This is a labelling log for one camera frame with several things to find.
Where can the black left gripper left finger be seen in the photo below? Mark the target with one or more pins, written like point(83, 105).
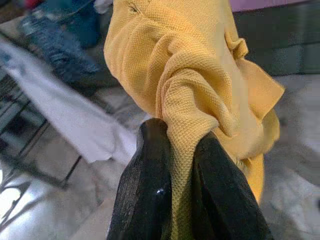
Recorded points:
point(145, 187)

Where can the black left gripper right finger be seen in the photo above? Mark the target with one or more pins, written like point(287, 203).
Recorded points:
point(220, 200)

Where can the yellow polo shirt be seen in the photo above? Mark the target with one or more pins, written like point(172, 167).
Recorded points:
point(187, 75)

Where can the white t-shirt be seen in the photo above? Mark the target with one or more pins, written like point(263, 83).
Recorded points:
point(62, 105)

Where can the black metal drying rack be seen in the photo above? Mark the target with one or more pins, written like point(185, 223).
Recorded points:
point(12, 117)

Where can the blue checked shirt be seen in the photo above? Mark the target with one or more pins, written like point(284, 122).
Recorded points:
point(62, 55)

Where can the dark green sofa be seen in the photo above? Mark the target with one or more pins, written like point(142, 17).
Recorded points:
point(275, 37)

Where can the pink sofa cloth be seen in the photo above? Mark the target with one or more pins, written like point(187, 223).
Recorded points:
point(262, 3)

